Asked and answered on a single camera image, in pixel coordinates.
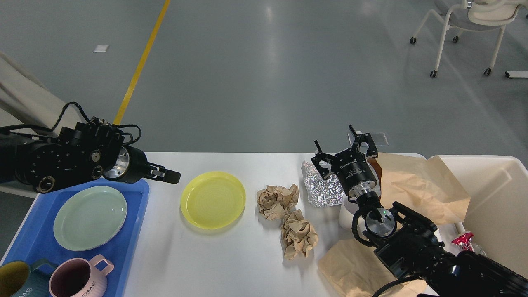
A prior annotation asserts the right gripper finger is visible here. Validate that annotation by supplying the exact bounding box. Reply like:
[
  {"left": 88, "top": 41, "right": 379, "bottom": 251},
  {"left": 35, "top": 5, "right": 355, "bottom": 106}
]
[
  {"left": 311, "top": 140, "right": 339, "bottom": 180},
  {"left": 348, "top": 125, "right": 378, "bottom": 160}
]

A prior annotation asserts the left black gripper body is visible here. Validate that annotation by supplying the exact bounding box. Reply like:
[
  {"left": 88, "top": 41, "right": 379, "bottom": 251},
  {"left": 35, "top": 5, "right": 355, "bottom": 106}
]
[{"left": 103, "top": 146, "right": 151, "bottom": 184}]

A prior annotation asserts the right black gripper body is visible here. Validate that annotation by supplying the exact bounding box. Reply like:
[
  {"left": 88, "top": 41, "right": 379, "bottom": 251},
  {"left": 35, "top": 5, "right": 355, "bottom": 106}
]
[{"left": 334, "top": 150, "right": 378, "bottom": 198}]

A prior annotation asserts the yellow plastic plate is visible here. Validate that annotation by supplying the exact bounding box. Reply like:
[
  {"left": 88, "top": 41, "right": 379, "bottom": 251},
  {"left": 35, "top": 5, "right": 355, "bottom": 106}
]
[{"left": 180, "top": 171, "right": 246, "bottom": 230}]

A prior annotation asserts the pink ceramic mug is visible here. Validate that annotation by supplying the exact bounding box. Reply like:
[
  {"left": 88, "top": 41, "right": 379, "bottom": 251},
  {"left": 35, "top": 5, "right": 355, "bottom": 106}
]
[{"left": 49, "top": 254, "right": 115, "bottom": 297}]

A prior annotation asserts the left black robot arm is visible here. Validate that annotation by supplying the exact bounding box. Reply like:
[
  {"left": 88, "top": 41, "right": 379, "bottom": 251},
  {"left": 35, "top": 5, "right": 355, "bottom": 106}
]
[{"left": 1, "top": 102, "right": 181, "bottom": 193}]

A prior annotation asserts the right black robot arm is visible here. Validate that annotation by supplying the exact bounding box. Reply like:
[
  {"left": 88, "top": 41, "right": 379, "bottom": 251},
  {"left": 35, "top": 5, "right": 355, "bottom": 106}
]
[{"left": 311, "top": 125, "right": 528, "bottom": 297}]

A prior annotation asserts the right floor socket plate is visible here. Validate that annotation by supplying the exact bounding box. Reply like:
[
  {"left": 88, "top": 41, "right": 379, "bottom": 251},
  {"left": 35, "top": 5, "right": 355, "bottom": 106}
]
[{"left": 371, "top": 133, "right": 390, "bottom": 146}]

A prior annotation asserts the crumpled aluminium foil sheet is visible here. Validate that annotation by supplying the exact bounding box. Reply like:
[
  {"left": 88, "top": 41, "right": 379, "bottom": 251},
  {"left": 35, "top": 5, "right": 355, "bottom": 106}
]
[{"left": 301, "top": 160, "right": 345, "bottom": 207}]

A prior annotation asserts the upright white paper cup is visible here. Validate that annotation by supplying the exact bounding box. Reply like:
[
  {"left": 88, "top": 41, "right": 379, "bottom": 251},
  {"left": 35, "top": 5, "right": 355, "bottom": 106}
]
[{"left": 338, "top": 194, "right": 359, "bottom": 231}]

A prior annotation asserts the upper crumpled brown paper ball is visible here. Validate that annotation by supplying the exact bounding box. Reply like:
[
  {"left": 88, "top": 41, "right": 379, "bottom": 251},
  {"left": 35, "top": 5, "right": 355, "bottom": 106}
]
[{"left": 257, "top": 184, "right": 299, "bottom": 220}]

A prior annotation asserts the crumpled brown paper ball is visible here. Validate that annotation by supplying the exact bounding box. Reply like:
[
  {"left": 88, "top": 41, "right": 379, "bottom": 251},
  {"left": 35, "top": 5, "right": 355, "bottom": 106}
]
[
  {"left": 257, "top": 184, "right": 299, "bottom": 220},
  {"left": 281, "top": 209, "right": 319, "bottom": 260}
]

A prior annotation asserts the light green plate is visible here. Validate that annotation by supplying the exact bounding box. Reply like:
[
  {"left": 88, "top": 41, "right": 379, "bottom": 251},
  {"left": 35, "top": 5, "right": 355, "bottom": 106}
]
[{"left": 53, "top": 186, "right": 128, "bottom": 252}]

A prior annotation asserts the large brown paper bag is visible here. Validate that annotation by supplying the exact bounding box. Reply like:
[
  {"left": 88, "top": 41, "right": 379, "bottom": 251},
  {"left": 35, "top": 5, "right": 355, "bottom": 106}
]
[{"left": 369, "top": 153, "right": 471, "bottom": 225}]

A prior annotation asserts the lower crumpled brown paper ball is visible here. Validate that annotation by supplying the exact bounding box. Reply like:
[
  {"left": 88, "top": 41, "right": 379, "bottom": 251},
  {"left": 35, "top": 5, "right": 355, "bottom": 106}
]
[{"left": 281, "top": 209, "right": 319, "bottom": 260}]

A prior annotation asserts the beige fabric cover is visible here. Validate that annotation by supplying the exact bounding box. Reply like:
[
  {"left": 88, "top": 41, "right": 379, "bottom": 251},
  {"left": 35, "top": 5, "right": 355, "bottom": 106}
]
[{"left": 0, "top": 52, "right": 83, "bottom": 198}]

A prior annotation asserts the crushed red can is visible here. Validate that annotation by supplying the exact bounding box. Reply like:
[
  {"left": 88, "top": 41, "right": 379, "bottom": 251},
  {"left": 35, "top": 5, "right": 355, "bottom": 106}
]
[{"left": 450, "top": 231, "right": 475, "bottom": 252}]

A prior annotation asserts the white plastic bin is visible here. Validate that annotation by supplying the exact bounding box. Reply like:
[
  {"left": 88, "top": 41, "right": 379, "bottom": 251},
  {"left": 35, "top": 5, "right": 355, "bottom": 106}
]
[{"left": 436, "top": 155, "right": 528, "bottom": 278}]

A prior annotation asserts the white floor bar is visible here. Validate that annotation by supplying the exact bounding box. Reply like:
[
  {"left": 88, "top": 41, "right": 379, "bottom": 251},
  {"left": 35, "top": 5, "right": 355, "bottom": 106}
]
[{"left": 505, "top": 70, "right": 528, "bottom": 79}]

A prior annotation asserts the blue and yellow mug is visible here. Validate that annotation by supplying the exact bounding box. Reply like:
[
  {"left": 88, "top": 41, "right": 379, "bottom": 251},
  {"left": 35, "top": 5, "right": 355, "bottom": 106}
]
[{"left": 0, "top": 258, "right": 58, "bottom": 297}]

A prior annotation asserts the white office chair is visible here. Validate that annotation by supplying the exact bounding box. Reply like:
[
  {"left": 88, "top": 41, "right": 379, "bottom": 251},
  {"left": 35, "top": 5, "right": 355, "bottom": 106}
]
[{"left": 410, "top": 0, "right": 527, "bottom": 78}]

